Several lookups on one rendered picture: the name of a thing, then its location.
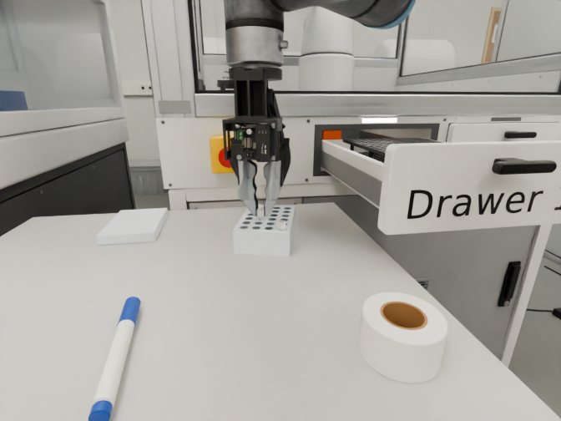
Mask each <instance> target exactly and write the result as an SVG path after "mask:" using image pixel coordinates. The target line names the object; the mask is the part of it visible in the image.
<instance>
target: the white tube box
mask: <svg viewBox="0 0 561 421"><path fill-rule="evenodd" d="M278 221H285V222H286V229H285V230H284V231H279V230H278V228H277V222H278ZM295 225H296V206H295V205H275V206H274V208H273V209H272V211H271V212H270V214H269V215H268V216H265V219H264V220H262V221H259V220H257V216H253V214H252V213H251V212H250V210H249V209H248V208H247V209H246V211H245V213H244V214H243V216H242V217H241V218H240V220H239V222H238V223H237V225H236V226H235V228H234V230H233V242H234V253H236V254H252V255H268V256H290V253H291V244H292V240H293V235H294V230H295Z"/></svg>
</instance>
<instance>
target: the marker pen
mask: <svg viewBox="0 0 561 421"><path fill-rule="evenodd" d="M140 304H141V301H140V299H139V298H137V297H129V298H127V299H126V301H125V303H124V307H123V310H122V312H121V315H120V318H119V322H118V325H117V330H116V333H115V335H114V340H113V342H112V345H111V348H110V350H109V355H108V357H107V360H106V363H105V365H104V370H103V372H102V375H101V378H100V380H99V385H98V387H97V390H96V393H95V395H94V398H93V402H92V405H91V407H92V408H91V411H90V414H89V416H88V421H109V419H110V415H111V412H112V408H113V407H114V403H115V399H116V396H117V392H118V389H119V383H120V379H121V377H122V373H123V370H124V364H125V360H126V357H127V353H128V350H129V344H130V341H131V337H132V334H133V330H134V327H135V324H136V321H137V317H138V314H139V308H140Z"/></svg>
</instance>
